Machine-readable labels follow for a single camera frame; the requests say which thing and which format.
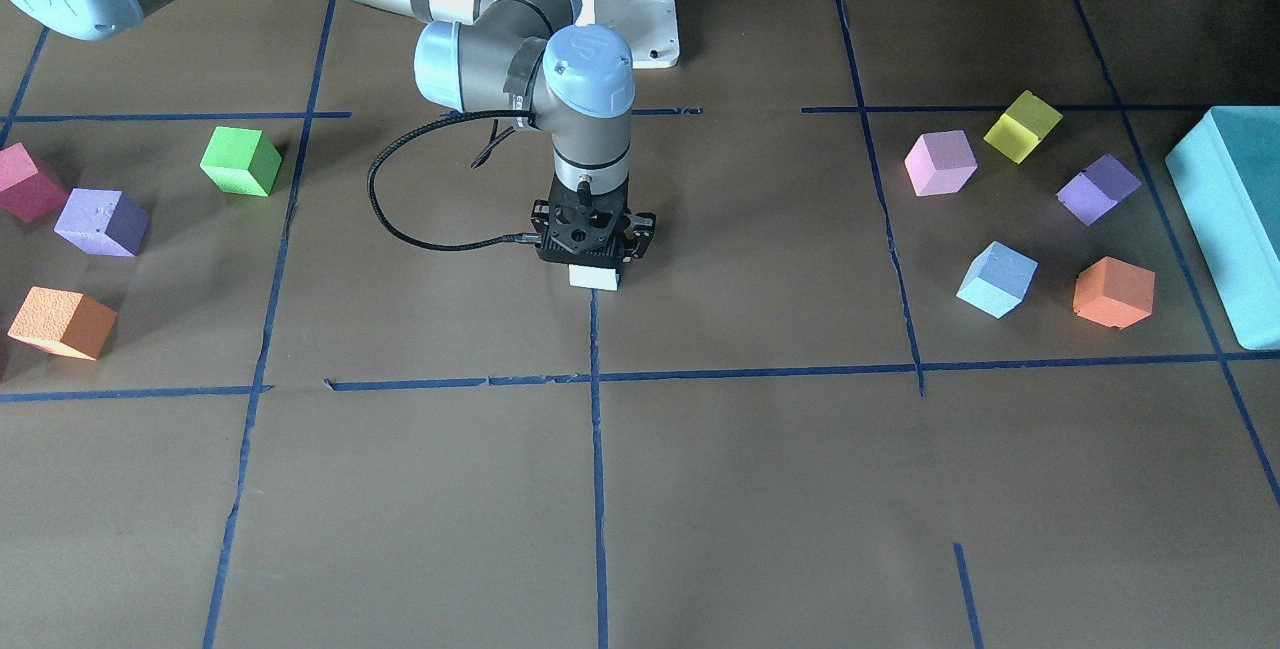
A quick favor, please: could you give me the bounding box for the dark red foam block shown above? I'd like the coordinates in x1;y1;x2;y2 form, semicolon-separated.
1;143;70;224

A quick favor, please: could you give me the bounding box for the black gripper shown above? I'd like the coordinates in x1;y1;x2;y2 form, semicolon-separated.
530;192;657;266

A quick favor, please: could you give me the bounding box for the light blue foam block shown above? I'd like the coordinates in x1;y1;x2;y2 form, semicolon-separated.
956;242;1039;317
568;262;621;292

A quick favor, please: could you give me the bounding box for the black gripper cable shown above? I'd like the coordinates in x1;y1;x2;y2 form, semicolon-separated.
367;109;547;253

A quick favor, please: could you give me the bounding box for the green foam block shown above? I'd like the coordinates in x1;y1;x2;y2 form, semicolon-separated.
198;125;282;197

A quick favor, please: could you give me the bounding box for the orange foam block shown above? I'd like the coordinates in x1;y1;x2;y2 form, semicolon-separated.
1071;257;1157;329
6;285;118;361

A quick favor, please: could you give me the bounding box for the teal plastic bin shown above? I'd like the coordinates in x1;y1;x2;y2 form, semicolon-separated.
1166;105;1279;349

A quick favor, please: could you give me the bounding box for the purple foam block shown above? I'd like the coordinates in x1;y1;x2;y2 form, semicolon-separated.
54;187;151;257
1056;154;1142;228

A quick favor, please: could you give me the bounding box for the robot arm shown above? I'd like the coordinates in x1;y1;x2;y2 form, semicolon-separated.
8;0;657;270

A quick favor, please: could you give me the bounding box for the yellow foam block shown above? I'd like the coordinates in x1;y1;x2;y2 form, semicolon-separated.
983;90;1062;165

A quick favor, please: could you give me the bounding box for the pink foam block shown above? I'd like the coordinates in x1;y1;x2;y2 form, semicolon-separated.
904;131;979;197

